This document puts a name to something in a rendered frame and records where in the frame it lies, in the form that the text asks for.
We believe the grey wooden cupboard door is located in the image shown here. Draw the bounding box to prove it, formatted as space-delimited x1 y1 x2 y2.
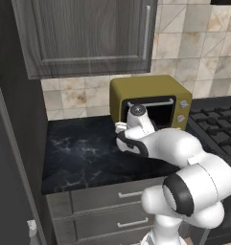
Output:
11 0 159 80

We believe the silver toaster oven door handle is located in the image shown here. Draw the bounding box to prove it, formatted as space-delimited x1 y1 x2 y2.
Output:
127 98 174 107

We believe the grey cupboard door handle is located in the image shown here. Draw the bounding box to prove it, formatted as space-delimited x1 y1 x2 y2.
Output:
144 4 152 60

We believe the black range hood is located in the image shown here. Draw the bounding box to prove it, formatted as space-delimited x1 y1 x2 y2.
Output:
210 0 231 6

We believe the black gas hob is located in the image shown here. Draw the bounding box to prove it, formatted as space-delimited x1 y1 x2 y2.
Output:
185 104 231 163

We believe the grey drawer front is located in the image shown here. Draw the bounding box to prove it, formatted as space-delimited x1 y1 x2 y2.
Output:
70 176 168 213
74 207 159 241

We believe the silver drawer handle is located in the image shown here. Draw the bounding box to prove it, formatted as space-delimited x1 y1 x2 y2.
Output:
116 216 150 229
117 189 144 199

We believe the dark tall fridge housing panel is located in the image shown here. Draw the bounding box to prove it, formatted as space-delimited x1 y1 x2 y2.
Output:
0 0 58 245

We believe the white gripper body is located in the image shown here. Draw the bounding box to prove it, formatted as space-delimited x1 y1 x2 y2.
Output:
114 122 128 135

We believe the olive toaster oven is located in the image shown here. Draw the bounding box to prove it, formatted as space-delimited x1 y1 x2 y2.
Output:
108 74 194 132

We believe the dark grey fridge door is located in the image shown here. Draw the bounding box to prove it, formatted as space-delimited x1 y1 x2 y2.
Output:
0 62 47 245

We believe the black toaster oven door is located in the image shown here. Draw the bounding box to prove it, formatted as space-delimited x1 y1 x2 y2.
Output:
121 95 177 130

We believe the grey base cabinet frame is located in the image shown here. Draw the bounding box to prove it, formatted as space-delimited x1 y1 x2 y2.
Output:
45 176 173 245

